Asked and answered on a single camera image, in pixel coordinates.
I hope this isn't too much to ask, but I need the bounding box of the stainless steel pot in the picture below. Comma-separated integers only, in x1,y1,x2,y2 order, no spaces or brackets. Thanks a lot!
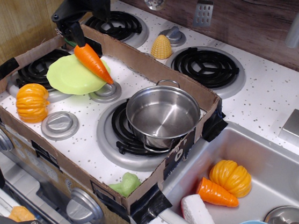
125,79,201,153

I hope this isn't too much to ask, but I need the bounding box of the silver stove knob front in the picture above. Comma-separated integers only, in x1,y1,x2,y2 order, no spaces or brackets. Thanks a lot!
41,111,79,141

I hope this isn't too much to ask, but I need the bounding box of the orange toy carrot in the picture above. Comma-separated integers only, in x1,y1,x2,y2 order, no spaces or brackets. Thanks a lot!
64,38,114,84

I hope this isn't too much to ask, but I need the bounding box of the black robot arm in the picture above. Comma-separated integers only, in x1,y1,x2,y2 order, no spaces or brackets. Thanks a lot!
52,0,111,47

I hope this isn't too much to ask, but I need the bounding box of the silver stove knob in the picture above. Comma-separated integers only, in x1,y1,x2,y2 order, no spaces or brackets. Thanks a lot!
159,26,186,47
41,111,79,141
89,81,122,104

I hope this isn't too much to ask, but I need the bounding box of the silver sink basin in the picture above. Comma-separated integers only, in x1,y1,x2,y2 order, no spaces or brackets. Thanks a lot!
160,123,299,224

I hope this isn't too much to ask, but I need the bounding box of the green toy vegetable piece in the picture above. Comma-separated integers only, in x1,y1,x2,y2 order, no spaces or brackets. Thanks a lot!
109,172,141,198

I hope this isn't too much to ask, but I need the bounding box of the black front left burner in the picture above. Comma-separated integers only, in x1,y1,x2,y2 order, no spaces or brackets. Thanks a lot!
6,49,71,103

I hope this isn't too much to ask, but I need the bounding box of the brown cardboard fence box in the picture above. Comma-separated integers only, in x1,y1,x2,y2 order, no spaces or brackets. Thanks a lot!
0,26,221,224

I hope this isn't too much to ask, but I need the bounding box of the silver stove knob back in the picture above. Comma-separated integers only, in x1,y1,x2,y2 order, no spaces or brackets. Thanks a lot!
159,26,186,47

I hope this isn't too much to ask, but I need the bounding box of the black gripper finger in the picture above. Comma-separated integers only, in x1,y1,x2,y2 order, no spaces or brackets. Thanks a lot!
56,23,71,40
69,22,86,47

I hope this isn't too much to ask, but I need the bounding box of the black back right burner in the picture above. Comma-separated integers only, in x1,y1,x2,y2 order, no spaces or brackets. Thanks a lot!
166,46,246,99

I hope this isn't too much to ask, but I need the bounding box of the orange toy pumpkin in sink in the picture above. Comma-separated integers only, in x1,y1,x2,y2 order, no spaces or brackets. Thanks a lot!
209,160,252,198

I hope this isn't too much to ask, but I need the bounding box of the silver oven knob right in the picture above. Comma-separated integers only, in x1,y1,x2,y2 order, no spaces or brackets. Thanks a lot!
66,187,104,224

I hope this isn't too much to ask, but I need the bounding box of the white red toy cheese wedge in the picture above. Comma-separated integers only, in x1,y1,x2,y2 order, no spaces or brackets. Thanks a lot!
180,194,215,224

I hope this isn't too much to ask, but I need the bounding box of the silver stove knob middle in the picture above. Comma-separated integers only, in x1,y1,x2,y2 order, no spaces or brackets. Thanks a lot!
89,81,122,104

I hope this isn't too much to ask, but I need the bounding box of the black burner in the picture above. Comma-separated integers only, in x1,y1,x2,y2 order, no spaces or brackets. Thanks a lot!
96,99,167,172
84,11,149,48
166,46,246,99
6,49,71,103

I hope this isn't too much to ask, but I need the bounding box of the yellow toy corn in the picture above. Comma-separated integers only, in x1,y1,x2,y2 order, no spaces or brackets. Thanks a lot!
150,34,172,60

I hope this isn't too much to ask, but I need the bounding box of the black back left burner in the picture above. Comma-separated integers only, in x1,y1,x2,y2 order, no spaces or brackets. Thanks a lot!
84,11,149,48

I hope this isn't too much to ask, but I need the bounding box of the orange toy pumpkin in box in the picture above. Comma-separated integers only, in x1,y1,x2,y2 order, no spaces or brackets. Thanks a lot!
16,83,49,124

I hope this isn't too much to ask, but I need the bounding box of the light green plastic plate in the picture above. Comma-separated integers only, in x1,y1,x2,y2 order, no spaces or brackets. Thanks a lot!
46,54,106,95

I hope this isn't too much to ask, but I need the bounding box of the orange toy piece bottom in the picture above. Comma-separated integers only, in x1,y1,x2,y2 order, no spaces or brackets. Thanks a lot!
8,206,35,222

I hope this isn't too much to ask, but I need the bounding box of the black front right burner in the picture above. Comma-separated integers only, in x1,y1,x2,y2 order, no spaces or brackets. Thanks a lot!
96,99,167,172

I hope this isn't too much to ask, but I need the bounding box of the orange carrot half in sink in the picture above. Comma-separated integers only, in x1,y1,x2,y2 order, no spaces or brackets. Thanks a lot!
195,178,239,208

